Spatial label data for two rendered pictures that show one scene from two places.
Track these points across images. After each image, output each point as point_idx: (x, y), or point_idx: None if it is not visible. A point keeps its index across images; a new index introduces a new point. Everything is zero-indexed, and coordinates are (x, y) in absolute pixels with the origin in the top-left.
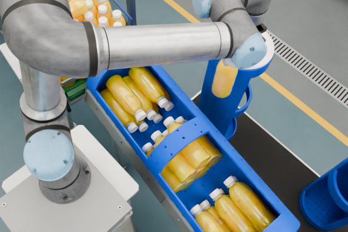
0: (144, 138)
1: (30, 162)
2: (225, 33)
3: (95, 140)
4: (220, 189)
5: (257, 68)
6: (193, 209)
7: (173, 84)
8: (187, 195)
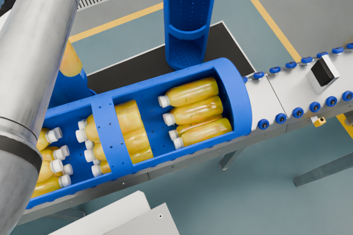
0: (81, 172)
1: None
2: None
3: (66, 226)
4: (164, 114)
5: None
6: (177, 145)
7: None
8: (157, 148)
